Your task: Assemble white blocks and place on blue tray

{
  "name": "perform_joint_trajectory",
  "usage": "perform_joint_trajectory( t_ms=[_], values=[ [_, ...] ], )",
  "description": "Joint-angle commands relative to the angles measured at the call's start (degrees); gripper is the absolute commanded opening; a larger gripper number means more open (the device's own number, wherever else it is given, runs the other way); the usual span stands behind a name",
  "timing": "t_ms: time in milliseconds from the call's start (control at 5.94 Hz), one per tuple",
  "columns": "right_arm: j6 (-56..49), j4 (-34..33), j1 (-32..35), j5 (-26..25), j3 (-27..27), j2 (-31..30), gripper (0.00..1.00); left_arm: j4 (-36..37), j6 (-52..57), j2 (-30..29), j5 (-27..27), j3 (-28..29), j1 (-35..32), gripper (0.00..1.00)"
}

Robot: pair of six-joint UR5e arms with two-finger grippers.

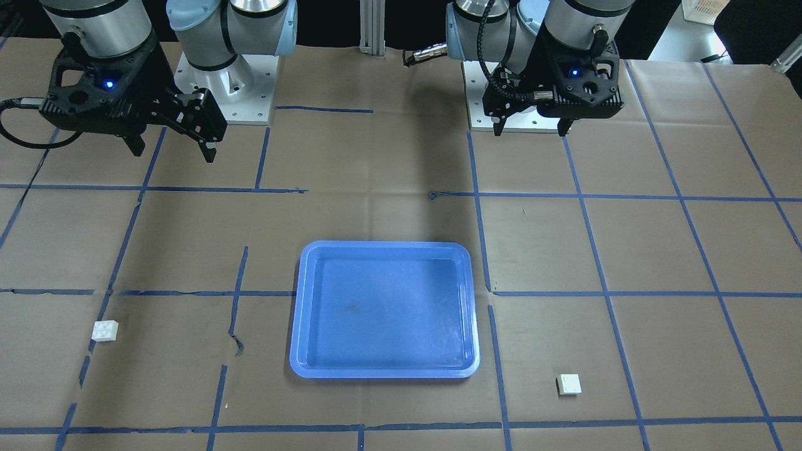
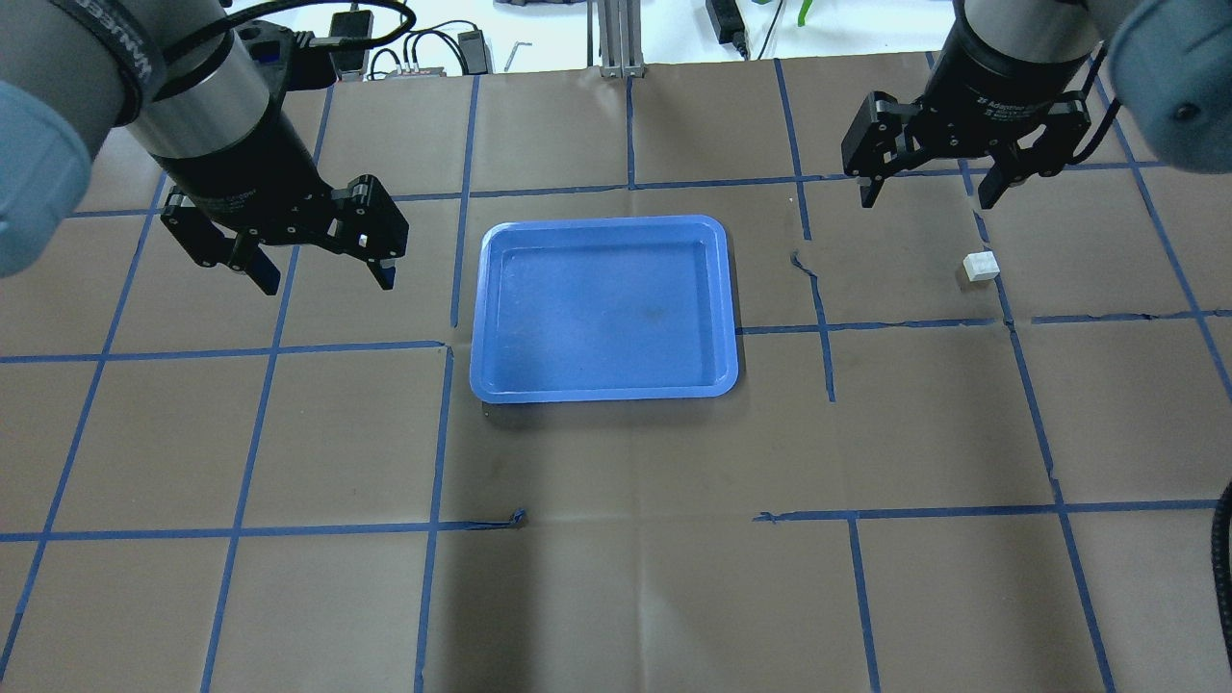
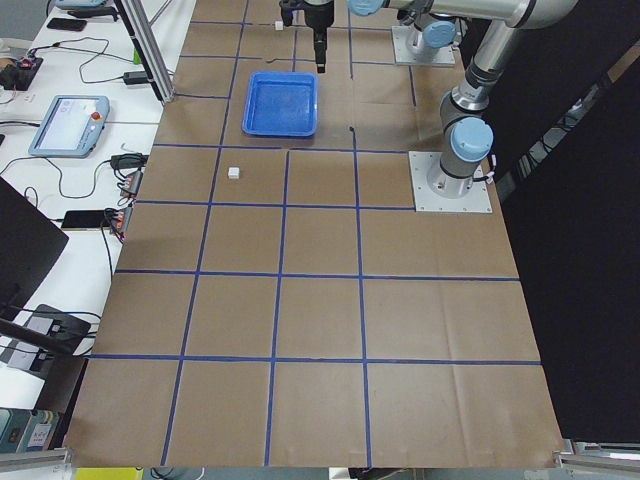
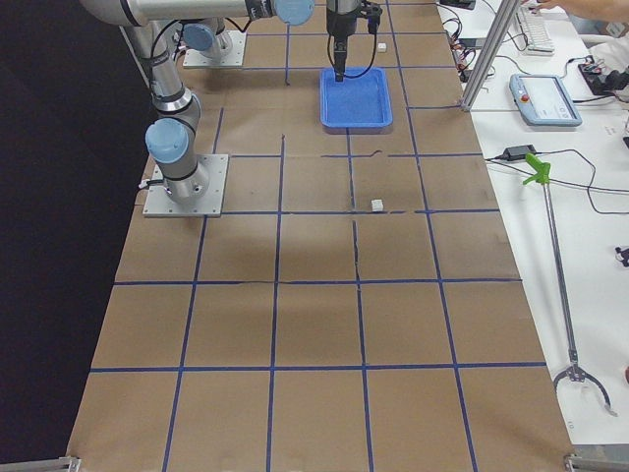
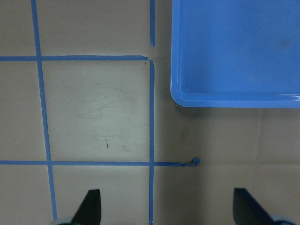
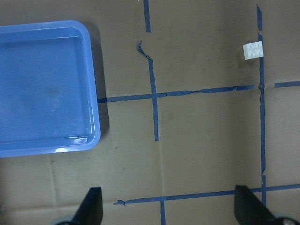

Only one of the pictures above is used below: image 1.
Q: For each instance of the white plastic basket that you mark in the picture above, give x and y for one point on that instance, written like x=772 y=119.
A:
x=703 y=11

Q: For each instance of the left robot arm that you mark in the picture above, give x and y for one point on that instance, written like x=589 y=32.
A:
x=499 y=35

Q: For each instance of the aluminium profile post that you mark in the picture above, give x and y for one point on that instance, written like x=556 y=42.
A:
x=372 y=28

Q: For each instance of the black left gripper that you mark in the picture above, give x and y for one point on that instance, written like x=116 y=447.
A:
x=537 y=70

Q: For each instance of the blue plastic tray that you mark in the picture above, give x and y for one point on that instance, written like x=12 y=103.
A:
x=385 y=310

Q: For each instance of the white block with studs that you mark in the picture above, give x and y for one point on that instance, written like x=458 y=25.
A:
x=104 y=331

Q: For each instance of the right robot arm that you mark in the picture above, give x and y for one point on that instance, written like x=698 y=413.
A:
x=212 y=34

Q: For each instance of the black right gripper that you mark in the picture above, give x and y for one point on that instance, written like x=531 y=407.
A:
x=152 y=76

